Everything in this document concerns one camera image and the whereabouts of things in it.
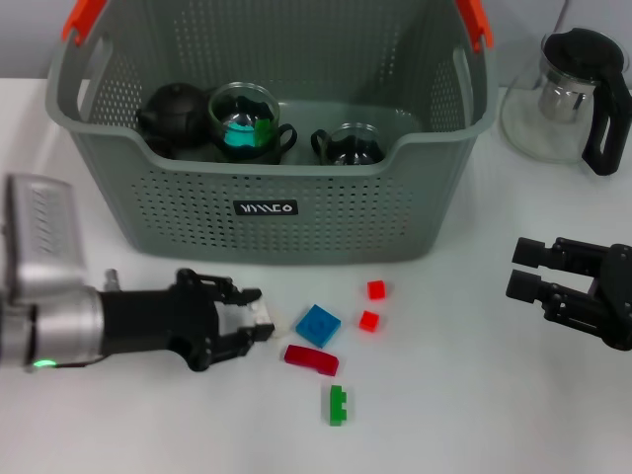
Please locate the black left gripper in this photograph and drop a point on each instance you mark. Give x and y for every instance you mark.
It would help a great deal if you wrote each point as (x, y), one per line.
(153, 321)

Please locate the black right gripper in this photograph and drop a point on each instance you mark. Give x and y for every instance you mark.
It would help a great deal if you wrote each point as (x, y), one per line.
(617, 296)

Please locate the white oblong brick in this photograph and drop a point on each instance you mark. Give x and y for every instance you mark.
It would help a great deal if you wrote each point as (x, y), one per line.
(261, 313)

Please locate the green notched brick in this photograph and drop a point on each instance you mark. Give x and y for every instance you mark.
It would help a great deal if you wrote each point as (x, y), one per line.
(338, 406)

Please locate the cyan square brick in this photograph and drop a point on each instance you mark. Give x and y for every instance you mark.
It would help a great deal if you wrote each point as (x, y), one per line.
(237, 135)

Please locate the green rectangular brick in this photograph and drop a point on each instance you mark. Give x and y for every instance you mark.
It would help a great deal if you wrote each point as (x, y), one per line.
(263, 129)

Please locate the glass teacup with black base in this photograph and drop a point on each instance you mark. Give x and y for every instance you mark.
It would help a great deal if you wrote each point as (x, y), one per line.
(353, 148)
(232, 103)

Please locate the grey perforated storage bin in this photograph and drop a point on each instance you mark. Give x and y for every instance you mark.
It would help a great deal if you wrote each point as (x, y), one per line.
(321, 222)

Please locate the blue square brick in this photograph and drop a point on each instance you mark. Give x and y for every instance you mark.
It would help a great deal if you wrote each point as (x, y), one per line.
(318, 326)

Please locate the dark red curved brick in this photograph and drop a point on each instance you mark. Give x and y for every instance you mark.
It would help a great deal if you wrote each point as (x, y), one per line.
(311, 359)

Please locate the small red cube brick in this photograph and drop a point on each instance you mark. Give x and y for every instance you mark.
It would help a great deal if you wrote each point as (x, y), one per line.
(369, 321)
(375, 290)

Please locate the silver gripper side knob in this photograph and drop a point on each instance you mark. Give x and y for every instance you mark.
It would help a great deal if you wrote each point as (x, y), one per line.
(111, 280)

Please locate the black ceramic teapot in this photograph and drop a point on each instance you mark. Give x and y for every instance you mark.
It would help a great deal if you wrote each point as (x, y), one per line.
(173, 111)

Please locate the glass pitcher with black lid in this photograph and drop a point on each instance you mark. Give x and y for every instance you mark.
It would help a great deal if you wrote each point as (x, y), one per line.
(582, 54)

